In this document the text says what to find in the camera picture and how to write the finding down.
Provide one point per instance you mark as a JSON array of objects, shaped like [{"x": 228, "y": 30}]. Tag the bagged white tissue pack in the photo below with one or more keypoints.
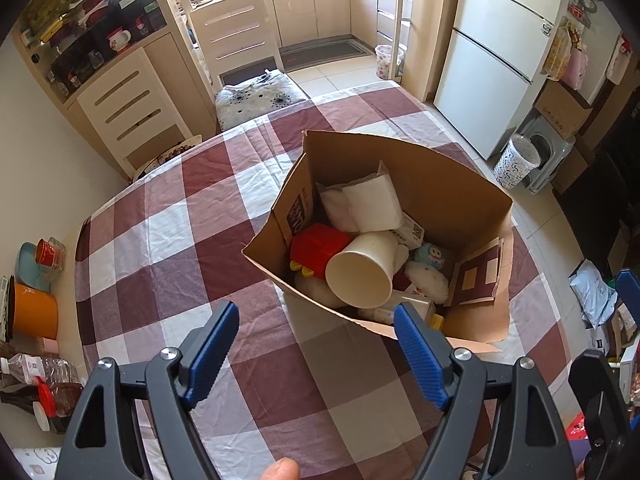
[{"x": 372, "y": 202}]

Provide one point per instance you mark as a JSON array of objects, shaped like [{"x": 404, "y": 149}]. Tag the blue grey mailer bag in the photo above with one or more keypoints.
[{"x": 595, "y": 292}]

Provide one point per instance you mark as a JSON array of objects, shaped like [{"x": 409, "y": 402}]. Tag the pink floral waste basket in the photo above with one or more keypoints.
[{"x": 387, "y": 62}]

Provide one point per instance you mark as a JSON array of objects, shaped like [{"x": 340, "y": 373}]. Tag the cream wooden chair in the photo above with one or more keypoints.
[
  {"x": 235, "y": 35},
  {"x": 130, "y": 100}
]

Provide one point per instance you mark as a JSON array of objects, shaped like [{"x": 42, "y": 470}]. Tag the white plush toy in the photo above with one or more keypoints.
[{"x": 427, "y": 280}]

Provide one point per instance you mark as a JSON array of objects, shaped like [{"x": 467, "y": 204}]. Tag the dark kitchen floor mat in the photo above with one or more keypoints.
[{"x": 325, "y": 55}]

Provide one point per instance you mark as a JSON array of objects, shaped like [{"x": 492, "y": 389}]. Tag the black flat box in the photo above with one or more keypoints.
[{"x": 6, "y": 310}]

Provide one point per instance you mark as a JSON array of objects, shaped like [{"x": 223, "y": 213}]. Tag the white printed paper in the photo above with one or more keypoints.
[{"x": 35, "y": 465}]

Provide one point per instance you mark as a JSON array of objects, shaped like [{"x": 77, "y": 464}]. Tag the small pink cup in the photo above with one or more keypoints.
[{"x": 47, "y": 345}]

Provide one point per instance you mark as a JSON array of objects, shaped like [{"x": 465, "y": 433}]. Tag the person's left hand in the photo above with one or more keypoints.
[{"x": 281, "y": 470}]

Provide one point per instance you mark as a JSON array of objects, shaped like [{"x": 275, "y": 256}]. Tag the yellow hanging bag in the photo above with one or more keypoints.
[{"x": 557, "y": 52}]

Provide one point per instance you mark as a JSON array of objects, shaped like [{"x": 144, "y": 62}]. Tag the cream kitchen cabinets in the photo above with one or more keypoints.
[{"x": 310, "y": 15}]

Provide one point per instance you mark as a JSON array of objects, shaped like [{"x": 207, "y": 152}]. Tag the teal plate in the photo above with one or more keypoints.
[{"x": 25, "y": 270}]

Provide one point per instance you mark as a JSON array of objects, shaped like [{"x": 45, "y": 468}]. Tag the beige desktop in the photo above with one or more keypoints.
[{"x": 67, "y": 320}]

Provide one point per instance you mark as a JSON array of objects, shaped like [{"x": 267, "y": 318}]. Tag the red toy box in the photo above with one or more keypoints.
[{"x": 317, "y": 245}]

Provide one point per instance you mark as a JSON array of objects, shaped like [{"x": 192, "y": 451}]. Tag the white red mug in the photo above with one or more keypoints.
[{"x": 117, "y": 40}]

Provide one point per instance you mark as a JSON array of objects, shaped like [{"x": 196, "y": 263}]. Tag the red lid jar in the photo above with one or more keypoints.
[{"x": 65, "y": 397}]

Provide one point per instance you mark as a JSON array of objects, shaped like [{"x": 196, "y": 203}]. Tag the dark bottle with white cap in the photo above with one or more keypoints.
[{"x": 20, "y": 402}]

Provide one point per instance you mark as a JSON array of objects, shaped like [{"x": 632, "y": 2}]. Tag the brown cardboard box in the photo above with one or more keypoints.
[{"x": 440, "y": 185}]

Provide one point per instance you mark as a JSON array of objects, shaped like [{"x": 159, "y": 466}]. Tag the orange canister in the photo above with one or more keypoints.
[{"x": 35, "y": 312}]

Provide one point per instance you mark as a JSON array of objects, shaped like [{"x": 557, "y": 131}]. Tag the cream paper cup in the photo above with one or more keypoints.
[{"x": 360, "y": 270}]

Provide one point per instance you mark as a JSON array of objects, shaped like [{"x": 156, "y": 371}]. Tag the pink hanging bag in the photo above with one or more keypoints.
[{"x": 576, "y": 70}]

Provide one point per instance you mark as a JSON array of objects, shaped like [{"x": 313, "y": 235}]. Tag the floral seat cushion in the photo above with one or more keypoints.
[{"x": 260, "y": 97}]

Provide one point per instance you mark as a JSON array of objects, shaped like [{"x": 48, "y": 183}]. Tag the small cardboard carton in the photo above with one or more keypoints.
[{"x": 562, "y": 110}]

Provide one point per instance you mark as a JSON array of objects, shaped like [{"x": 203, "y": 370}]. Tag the squiggle pattern waste basket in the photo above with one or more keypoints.
[{"x": 517, "y": 165}]

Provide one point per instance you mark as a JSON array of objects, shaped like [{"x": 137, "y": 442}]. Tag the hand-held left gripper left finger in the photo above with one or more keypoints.
[{"x": 212, "y": 355}]

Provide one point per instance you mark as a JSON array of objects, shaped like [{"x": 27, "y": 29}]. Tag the cream display cabinet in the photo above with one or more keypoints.
[{"x": 90, "y": 20}]

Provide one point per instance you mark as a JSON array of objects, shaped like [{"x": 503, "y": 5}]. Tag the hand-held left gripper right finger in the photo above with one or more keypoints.
[{"x": 417, "y": 355}]

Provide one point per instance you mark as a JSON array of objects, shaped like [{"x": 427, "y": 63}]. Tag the grey plastic stool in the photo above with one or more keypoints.
[{"x": 550, "y": 160}]

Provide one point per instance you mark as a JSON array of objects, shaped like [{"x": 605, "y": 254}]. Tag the blue fluffy plush ball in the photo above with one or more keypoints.
[{"x": 430, "y": 256}]

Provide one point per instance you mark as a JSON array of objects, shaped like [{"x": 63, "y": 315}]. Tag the white refrigerator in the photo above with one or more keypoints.
[{"x": 485, "y": 60}]

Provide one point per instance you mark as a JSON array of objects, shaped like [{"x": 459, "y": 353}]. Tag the clear plastic water bottle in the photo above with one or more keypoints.
[{"x": 45, "y": 367}]

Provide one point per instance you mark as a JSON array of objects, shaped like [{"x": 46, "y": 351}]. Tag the checked tablecloth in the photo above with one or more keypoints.
[{"x": 200, "y": 220}]

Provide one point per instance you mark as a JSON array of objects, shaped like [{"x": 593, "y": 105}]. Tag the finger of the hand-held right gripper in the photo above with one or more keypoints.
[
  {"x": 597, "y": 410},
  {"x": 631, "y": 292}
]

